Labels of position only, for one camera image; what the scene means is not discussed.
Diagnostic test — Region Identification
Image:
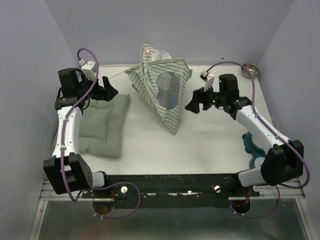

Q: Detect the steel pet bowl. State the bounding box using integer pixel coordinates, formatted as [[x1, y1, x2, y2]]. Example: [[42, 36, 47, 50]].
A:
[[241, 63, 260, 79]]

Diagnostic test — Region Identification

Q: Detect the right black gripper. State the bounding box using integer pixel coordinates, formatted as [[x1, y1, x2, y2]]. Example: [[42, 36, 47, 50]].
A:
[[184, 81, 227, 114]]

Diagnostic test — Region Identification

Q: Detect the green striped pet tent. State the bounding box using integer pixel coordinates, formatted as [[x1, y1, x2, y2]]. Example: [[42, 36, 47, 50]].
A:
[[125, 44, 193, 135]]

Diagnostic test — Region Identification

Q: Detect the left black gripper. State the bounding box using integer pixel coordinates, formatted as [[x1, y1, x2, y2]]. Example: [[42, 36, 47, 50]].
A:
[[77, 72, 119, 101]]

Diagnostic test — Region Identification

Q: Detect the teal paw print toy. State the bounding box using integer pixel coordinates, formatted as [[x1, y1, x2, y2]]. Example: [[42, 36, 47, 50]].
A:
[[242, 132, 266, 169]]

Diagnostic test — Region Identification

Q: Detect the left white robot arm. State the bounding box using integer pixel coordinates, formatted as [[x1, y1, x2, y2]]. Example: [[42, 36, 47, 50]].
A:
[[43, 66, 118, 198]]

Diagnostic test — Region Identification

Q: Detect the black mounting rail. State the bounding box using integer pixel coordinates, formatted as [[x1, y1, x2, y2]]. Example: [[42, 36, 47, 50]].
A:
[[82, 173, 260, 209]]

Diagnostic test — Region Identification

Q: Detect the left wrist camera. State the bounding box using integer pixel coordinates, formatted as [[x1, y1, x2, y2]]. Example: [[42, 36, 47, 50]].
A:
[[78, 58, 98, 80]]

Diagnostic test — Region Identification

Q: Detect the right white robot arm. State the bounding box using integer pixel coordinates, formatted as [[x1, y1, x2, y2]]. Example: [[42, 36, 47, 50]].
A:
[[185, 71, 304, 196]]

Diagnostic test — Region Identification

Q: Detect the green checkered cushion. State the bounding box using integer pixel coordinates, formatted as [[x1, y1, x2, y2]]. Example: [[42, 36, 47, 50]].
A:
[[64, 94, 130, 159]]

